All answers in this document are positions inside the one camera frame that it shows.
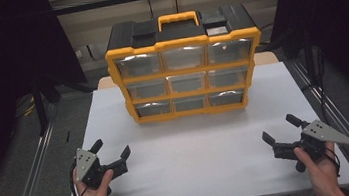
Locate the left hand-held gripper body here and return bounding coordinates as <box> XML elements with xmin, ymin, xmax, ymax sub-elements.
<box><xmin>72</xmin><ymin>144</ymin><xmax>115</xmax><ymax>196</ymax></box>

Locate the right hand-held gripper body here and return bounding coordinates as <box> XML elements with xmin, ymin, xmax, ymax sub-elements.
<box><xmin>288</xmin><ymin>115</ymin><xmax>349</xmax><ymax>174</ymax></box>

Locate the person's right hand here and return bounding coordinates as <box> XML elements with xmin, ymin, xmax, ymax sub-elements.
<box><xmin>292</xmin><ymin>140</ymin><xmax>343</xmax><ymax>196</ymax></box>

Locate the black curtain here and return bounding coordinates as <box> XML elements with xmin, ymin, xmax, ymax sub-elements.
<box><xmin>264</xmin><ymin>0</ymin><xmax>349</xmax><ymax>133</ymax></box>
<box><xmin>0</xmin><ymin>0</ymin><xmax>101</xmax><ymax>196</ymax></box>

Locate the grid of clear plastic drawers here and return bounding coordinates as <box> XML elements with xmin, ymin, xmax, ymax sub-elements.
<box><xmin>114</xmin><ymin>37</ymin><xmax>261</xmax><ymax>121</ymax></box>

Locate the yellow and black drawer organizer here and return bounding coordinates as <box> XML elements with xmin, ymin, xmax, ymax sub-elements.
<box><xmin>100</xmin><ymin>1</ymin><xmax>271</xmax><ymax>128</ymax></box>

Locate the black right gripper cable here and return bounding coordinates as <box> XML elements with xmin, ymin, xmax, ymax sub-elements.
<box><xmin>321</xmin><ymin>143</ymin><xmax>343</xmax><ymax>180</ymax></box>

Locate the black stand post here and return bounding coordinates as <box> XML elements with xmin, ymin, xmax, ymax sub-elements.
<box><xmin>29</xmin><ymin>75</ymin><xmax>51</xmax><ymax>137</ymax></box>

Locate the yellow floor cable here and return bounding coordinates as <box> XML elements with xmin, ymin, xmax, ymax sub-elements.
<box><xmin>20</xmin><ymin>96</ymin><xmax>39</xmax><ymax>119</ymax></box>

